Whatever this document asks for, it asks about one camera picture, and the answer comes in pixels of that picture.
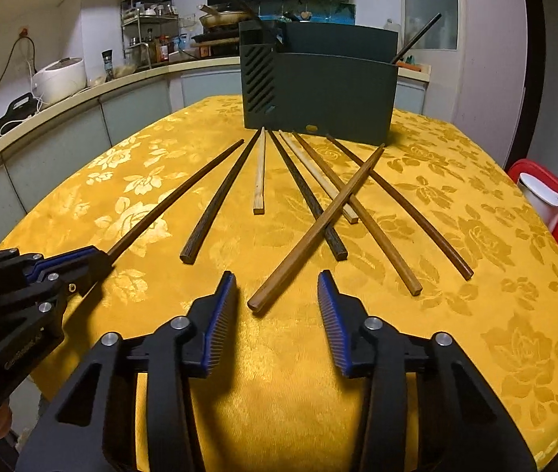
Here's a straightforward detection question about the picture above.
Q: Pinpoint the medium brown chopstick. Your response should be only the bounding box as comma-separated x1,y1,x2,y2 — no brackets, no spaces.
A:
247,145,384,314

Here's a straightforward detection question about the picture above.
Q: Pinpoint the white rice cooker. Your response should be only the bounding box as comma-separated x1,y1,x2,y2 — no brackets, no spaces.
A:
31,57,87,105

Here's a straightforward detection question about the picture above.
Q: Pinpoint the white lidded jug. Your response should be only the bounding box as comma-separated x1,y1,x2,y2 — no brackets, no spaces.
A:
517,173,558,232

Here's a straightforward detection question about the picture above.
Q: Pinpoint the long brown chopstick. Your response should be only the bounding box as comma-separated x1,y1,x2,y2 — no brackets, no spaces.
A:
292,132,422,296

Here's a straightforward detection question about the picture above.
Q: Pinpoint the golden pan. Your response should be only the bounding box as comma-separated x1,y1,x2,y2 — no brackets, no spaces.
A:
198,4,251,29

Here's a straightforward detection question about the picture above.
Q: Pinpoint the dark brown chopstick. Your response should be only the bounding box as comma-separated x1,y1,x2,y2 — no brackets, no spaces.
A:
180,128,263,264

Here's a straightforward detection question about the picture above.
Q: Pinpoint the dark green utensil holder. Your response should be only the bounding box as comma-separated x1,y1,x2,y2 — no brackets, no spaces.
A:
240,20,399,146

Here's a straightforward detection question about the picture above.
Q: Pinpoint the black textured chopstick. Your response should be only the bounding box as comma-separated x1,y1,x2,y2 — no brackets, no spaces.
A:
270,131,348,261

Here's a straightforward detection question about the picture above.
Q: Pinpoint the brown wooden chopstick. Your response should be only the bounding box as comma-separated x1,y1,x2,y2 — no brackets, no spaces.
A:
318,135,474,280

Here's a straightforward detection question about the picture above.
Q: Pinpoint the yellow floral tablecloth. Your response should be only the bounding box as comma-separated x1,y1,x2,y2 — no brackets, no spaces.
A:
0,95,558,472

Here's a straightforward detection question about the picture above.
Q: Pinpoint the metal kitchen rack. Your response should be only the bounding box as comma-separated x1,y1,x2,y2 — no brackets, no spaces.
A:
119,0,180,70

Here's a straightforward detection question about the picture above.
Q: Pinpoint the pale bamboo chopstick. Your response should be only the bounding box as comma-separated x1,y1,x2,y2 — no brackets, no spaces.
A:
252,128,266,215
279,131,359,225

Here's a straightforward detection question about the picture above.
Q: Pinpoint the black countertop appliance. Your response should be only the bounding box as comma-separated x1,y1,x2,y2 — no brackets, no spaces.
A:
0,92,38,137

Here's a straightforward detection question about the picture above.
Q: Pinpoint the white plastic bottle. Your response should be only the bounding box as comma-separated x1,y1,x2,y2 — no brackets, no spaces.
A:
384,18,402,35

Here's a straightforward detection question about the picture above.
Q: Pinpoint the reddish brown chopstick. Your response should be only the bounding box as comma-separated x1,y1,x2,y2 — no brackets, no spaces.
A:
107,138,244,264

